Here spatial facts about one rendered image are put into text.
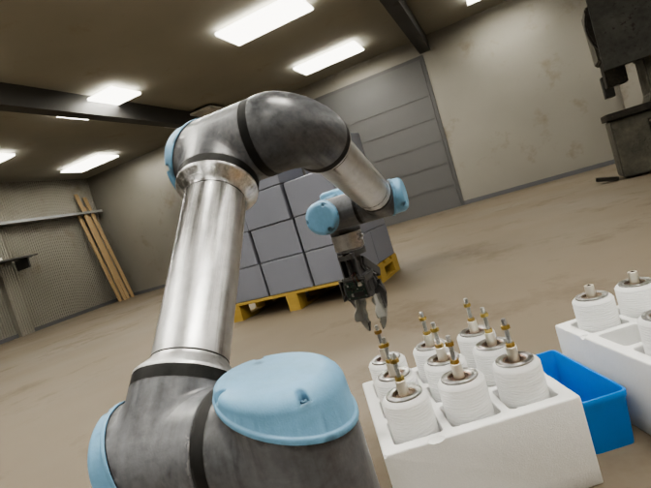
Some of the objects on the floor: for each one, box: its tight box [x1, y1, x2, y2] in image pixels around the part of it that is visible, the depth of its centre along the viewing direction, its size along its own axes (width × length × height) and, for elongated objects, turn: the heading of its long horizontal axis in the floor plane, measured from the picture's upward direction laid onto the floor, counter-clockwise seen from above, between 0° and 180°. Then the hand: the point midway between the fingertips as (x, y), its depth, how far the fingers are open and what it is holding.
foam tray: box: [362, 353, 604, 488], centre depth 109 cm, size 39×39×18 cm
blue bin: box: [535, 350, 635, 454], centre depth 113 cm, size 30×11×12 cm, turn 79°
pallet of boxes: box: [233, 133, 400, 322], centre depth 393 cm, size 123×82×122 cm
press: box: [581, 0, 651, 182], centre depth 550 cm, size 128×109×243 cm
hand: (376, 323), depth 119 cm, fingers open, 3 cm apart
